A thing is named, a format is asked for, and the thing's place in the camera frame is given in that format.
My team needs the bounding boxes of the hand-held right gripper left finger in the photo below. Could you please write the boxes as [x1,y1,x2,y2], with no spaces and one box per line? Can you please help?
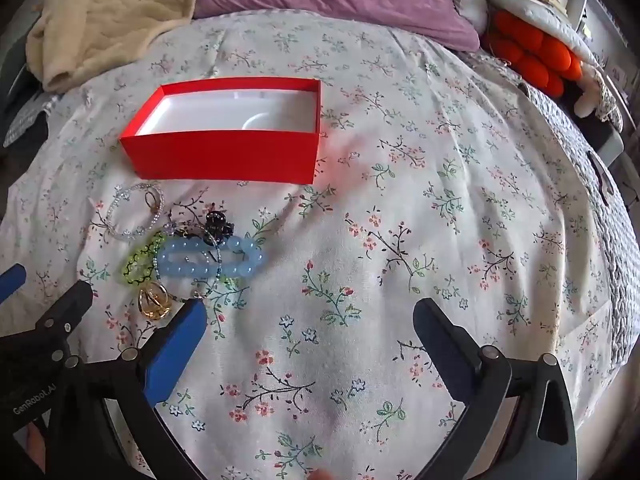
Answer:
[47,300,209,480]

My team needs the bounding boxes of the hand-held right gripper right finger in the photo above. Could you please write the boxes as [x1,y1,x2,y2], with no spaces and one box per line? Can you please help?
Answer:
[412,297,579,480]

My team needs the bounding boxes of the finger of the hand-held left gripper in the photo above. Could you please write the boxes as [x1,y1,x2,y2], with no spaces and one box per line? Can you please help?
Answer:
[0,263,27,306]
[30,280,95,361]

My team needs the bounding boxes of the large gold ring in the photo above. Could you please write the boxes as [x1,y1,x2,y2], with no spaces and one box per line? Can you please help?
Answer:
[138,282,174,322]

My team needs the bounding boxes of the green bead bracelet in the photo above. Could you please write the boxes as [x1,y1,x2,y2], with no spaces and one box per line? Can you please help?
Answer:
[121,222,190,287]

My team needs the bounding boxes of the clear crystal bead bracelet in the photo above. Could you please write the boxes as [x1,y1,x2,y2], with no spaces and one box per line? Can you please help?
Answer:
[104,184,164,241]

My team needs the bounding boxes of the blue bead bracelet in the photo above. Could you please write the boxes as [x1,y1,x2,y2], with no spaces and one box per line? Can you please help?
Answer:
[159,235,269,282]

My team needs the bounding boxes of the black hair claw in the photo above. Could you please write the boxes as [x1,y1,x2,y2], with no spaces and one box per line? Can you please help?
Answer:
[204,209,237,242]

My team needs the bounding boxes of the red cardboard box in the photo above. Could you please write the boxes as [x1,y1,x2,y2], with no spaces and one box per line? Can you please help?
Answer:
[118,77,322,186]

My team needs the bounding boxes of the person's left hand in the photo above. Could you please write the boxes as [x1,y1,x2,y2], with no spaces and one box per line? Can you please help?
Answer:
[24,426,49,480]

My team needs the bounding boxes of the floral bed sheet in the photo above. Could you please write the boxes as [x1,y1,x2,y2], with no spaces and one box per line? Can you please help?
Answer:
[0,9,618,480]

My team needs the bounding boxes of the beige quilted blanket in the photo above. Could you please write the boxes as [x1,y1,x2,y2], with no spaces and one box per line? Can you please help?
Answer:
[25,0,243,94]

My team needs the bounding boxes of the orange plush toy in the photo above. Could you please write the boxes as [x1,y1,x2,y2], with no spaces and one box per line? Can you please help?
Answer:
[486,9,585,99]

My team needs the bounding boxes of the white quilted cushion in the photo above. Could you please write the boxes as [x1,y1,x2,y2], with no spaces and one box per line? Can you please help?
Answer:
[444,0,603,68]

